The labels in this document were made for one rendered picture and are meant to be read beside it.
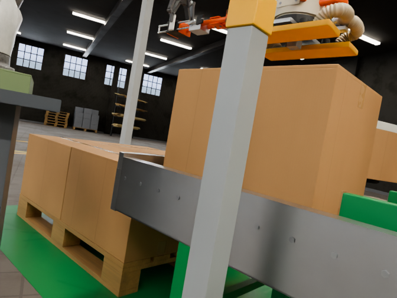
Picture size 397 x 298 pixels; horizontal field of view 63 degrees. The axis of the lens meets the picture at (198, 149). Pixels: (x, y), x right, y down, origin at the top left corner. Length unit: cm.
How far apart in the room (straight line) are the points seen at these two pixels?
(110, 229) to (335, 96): 106
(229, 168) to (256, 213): 21
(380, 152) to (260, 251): 187
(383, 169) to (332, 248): 191
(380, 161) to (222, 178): 203
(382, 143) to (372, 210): 179
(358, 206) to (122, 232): 96
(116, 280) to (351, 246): 104
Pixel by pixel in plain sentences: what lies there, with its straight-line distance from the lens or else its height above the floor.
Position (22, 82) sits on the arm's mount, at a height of 79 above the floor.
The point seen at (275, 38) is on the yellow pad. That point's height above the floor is 107.
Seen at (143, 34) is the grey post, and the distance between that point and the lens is 510.
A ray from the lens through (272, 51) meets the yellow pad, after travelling 131.
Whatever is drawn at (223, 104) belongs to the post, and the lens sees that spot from 63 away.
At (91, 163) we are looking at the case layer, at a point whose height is 49.
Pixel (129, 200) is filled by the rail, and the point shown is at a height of 46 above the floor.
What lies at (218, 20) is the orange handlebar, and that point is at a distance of 142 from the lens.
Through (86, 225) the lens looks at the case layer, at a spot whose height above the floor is 20.
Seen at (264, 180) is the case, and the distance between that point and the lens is 95.
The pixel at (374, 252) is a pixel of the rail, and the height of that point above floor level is 56.
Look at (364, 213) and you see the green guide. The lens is 80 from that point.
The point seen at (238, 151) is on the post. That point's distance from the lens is 63.
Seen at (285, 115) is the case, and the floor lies 81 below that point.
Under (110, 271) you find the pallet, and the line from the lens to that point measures 153.
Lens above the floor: 71
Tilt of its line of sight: 2 degrees down
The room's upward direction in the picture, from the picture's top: 10 degrees clockwise
